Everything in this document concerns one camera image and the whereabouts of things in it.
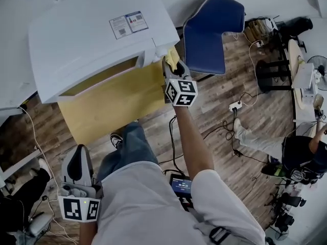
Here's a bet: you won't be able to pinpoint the cardboard box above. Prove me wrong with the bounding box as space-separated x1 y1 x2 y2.
245 19 269 43

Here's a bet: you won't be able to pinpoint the grey office chair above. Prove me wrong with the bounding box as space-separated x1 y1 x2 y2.
28 212 54 237

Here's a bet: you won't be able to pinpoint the blue chair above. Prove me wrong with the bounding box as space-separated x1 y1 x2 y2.
182 0 246 83

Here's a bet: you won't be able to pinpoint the light wooden side table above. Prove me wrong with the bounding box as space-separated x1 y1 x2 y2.
57 47 179 146

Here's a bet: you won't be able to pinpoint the person's left forearm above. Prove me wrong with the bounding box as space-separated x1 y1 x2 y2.
79 219 99 245

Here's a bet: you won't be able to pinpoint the white power cable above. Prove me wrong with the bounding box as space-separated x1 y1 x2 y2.
249 40 264 107
19 106 77 244

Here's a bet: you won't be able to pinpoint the black floor cable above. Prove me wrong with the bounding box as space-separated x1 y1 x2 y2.
201 108 271 163

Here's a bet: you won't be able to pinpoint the person's white shirt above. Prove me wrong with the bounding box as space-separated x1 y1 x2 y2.
94 161 266 245

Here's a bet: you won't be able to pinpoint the white microwave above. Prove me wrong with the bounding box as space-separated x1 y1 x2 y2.
28 0 181 104

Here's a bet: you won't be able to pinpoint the person's left shoe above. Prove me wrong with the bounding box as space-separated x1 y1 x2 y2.
110 133 123 149

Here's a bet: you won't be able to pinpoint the white countertop appliance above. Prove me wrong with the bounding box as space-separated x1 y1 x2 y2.
291 62 321 101

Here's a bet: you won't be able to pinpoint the person's right forearm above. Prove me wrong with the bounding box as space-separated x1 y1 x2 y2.
175 105 215 182

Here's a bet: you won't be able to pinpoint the standing fan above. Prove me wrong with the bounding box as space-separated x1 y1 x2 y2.
306 55 327 91

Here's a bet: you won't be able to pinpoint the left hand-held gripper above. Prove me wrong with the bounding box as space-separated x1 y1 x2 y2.
58 144 103 223

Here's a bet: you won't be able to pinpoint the white router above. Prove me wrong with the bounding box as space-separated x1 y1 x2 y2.
265 15 281 32

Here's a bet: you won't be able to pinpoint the person's blue jeans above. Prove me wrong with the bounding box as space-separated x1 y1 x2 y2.
97 121 159 181

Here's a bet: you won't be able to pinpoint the white desk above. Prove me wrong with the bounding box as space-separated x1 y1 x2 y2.
0 107 43 188

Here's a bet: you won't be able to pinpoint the round wooden table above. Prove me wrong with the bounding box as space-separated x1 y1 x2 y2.
255 38 314 111

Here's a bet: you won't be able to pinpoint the black office chair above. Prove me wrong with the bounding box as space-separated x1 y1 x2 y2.
278 16 314 53

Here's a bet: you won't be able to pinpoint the yellow cloth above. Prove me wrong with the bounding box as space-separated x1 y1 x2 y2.
165 48 179 72

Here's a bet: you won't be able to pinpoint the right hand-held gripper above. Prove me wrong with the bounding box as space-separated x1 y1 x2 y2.
161 56 199 108

